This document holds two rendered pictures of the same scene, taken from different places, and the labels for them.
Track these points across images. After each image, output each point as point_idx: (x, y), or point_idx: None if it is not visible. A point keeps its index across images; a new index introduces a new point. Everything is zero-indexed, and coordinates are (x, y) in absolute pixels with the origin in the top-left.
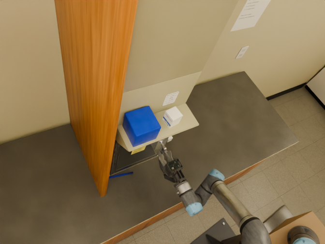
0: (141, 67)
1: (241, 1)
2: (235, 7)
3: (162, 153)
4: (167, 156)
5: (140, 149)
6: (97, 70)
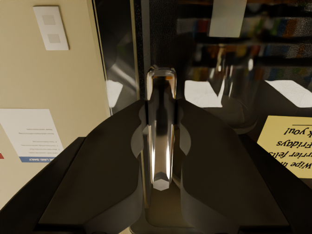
0: None
1: (9, 149)
2: (9, 142)
3: (171, 129)
4: (136, 151)
5: (285, 137)
6: None
